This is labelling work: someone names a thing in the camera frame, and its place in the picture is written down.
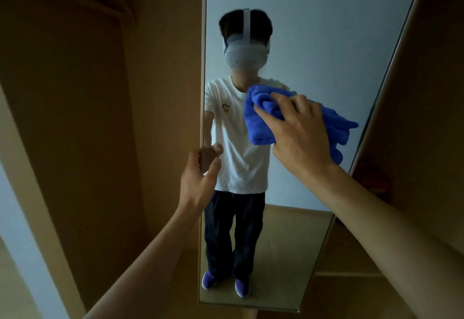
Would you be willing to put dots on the person's left hand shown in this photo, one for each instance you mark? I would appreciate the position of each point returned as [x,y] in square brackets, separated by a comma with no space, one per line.
[194,191]

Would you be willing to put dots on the person's right hand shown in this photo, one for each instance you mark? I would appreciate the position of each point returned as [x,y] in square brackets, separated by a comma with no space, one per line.
[304,141]

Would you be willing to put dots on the blue microfibre cloth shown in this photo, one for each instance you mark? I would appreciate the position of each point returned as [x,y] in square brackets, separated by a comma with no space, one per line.
[261,126]

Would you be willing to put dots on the tall framed mirror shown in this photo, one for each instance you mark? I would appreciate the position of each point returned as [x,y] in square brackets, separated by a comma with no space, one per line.
[326,21]

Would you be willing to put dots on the wooden wardrobe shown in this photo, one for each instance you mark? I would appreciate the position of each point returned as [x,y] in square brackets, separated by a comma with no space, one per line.
[79,130]

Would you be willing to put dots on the person's right forearm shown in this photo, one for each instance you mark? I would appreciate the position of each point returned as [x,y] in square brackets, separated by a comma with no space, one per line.
[398,242]

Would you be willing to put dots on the person's left forearm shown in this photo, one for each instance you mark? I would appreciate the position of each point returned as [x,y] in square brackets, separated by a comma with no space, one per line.
[145,275]

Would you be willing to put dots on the red box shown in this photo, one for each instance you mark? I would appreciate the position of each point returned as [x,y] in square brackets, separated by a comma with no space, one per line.
[375,184]

